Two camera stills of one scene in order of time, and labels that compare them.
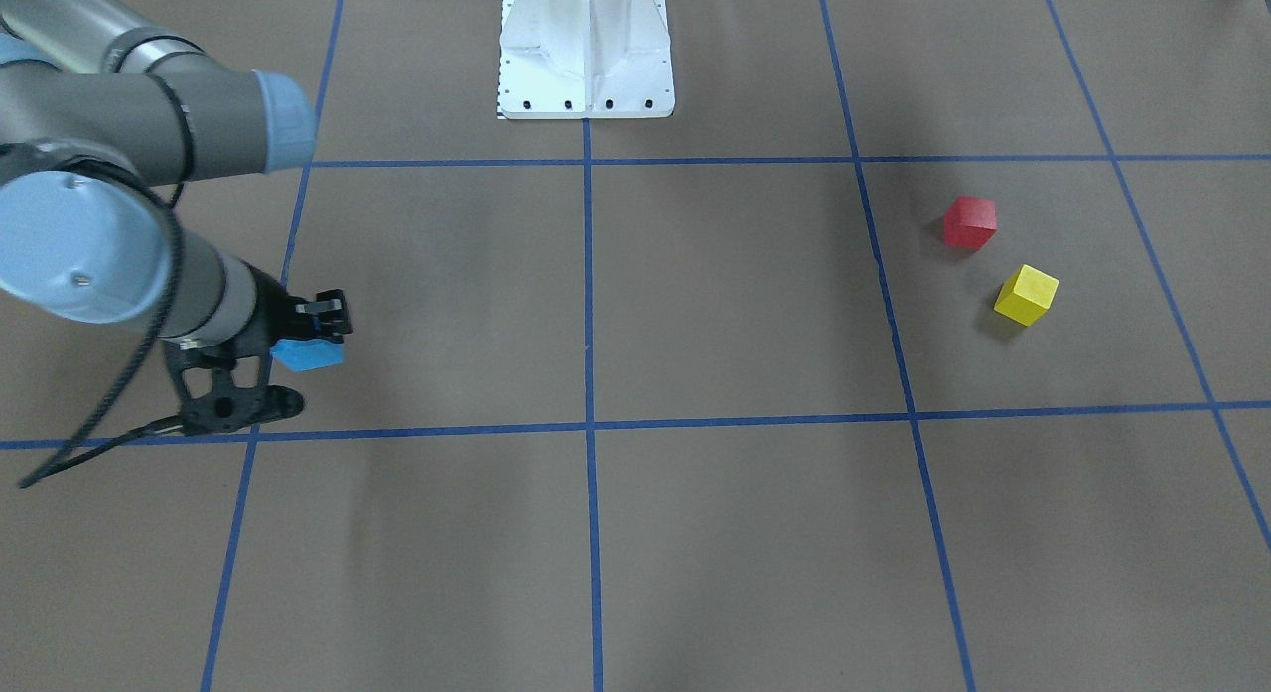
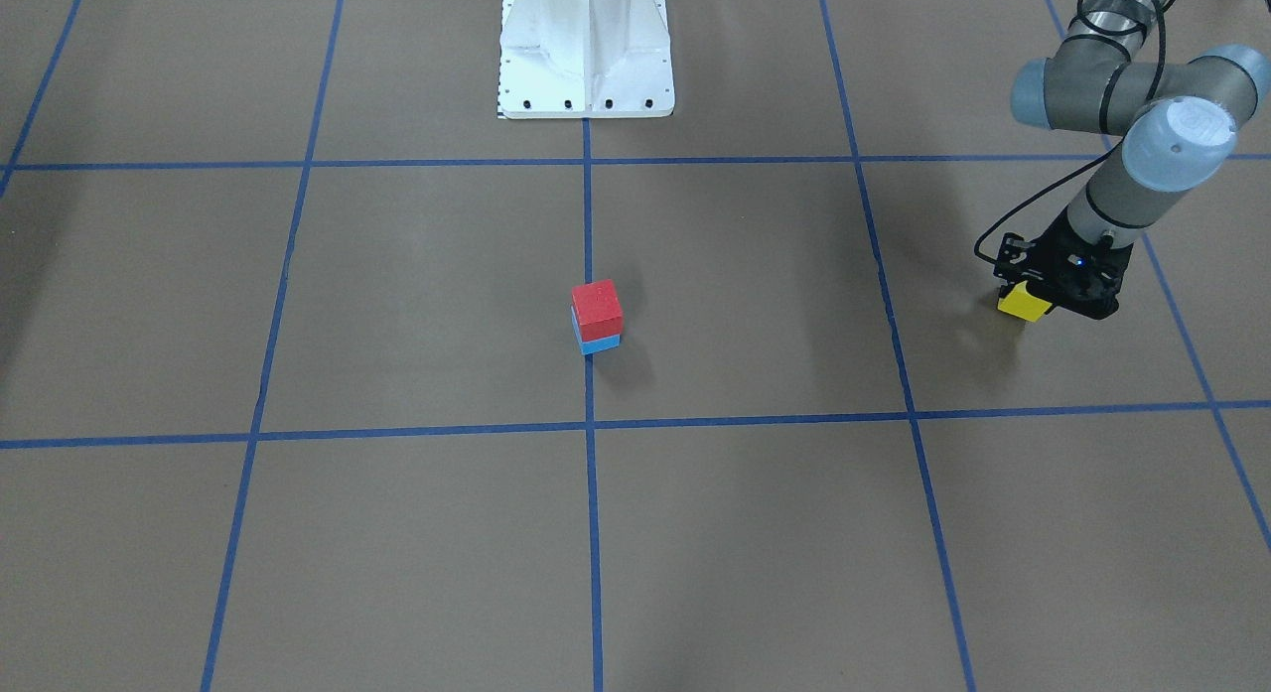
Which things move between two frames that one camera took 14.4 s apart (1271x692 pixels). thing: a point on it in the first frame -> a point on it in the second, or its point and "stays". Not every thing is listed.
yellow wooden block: x=1028 y=295 stays
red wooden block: x=971 y=221 -> x=599 y=310
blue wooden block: x=304 y=354 -> x=594 y=346
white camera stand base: x=585 y=48 stays
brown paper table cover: x=926 y=349 stays
